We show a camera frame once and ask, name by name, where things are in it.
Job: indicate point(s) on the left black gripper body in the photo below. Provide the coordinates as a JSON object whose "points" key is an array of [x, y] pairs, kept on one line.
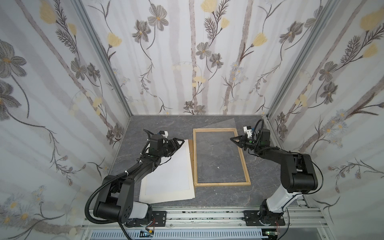
{"points": [[166, 149]]}

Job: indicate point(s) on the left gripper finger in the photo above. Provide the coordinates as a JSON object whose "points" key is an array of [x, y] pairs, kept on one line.
{"points": [[177, 143], [149, 133]]}

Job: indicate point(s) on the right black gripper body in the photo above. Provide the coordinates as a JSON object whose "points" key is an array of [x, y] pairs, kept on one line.
{"points": [[245, 142]]}

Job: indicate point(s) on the white mat photo sheet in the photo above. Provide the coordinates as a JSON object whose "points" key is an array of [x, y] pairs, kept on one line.
{"points": [[171, 181]]}

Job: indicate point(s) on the wooden picture frame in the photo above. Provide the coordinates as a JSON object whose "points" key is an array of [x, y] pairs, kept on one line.
{"points": [[242, 158]]}

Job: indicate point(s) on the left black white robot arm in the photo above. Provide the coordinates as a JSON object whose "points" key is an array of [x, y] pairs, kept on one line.
{"points": [[113, 201]]}

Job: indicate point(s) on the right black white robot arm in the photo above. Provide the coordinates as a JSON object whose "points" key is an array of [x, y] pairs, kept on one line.
{"points": [[297, 174]]}

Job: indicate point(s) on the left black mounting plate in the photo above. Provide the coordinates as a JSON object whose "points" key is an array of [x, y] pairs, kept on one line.
{"points": [[152, 219]]}

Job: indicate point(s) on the black mounting plate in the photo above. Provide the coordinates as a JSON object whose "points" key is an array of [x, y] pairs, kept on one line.
{"points": [[267, 219], [152, 219]]}

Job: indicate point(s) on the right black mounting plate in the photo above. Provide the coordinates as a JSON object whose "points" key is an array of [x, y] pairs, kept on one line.
{"points": [[267, 219]]}

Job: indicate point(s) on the small green circuit board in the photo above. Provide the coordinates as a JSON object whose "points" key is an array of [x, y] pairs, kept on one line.
{"points": [[146, 234]]}

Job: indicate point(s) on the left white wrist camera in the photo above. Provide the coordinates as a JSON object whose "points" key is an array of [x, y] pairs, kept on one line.
{"points": [[164, 134]]}

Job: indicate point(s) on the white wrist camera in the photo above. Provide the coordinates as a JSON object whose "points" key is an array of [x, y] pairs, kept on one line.
{"points": [[164, 134], [248, 130]]}

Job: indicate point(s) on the brown frame backing board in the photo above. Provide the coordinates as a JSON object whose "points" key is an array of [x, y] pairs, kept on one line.
{"points": [[191, 148]]}

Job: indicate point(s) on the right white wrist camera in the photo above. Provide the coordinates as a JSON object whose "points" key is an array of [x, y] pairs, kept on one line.
{"points": [[248, 130]]}

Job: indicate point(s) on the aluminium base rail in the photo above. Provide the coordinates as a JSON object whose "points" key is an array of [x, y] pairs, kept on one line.
{"points": [[232, 217]]}

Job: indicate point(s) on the left corner aluminium post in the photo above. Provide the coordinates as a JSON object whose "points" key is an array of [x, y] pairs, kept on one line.
{"points": [[101, 53]]}

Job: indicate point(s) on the corner aluminium post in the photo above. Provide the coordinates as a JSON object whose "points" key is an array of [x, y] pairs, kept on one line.
{"points": [[303, 54], [101, 53]]}

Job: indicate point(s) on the white slotted cable duct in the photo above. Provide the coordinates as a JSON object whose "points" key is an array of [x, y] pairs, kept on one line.
{"points": [[201, 234]]}

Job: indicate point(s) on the right corner aluminium post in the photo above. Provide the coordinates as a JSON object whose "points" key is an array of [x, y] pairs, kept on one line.
{"points": [[303, 54]]}

